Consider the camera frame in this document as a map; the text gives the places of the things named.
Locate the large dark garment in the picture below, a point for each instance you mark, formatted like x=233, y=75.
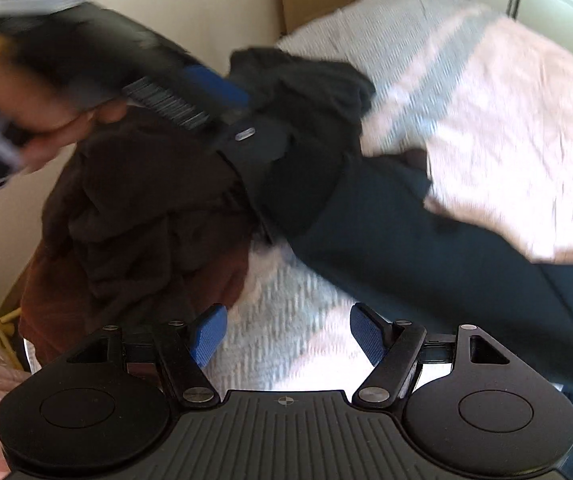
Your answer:
x=416, y=260

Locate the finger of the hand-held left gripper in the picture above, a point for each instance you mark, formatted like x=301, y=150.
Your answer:
x=216, y=85
x=254, y=142

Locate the maroon garment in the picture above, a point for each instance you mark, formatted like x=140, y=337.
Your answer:
x=141, y=220

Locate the person's left hand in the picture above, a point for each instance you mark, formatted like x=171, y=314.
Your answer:
x=16, y=95

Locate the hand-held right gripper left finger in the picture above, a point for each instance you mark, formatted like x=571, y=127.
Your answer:
x=209, y=335

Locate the dark charcoal garment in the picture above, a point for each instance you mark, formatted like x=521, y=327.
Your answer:
x=311, y=90

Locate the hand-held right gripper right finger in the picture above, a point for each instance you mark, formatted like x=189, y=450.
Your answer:
x=369, y=332

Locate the bed with pink-blue blanket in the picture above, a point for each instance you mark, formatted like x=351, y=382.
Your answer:
x=516, y=110

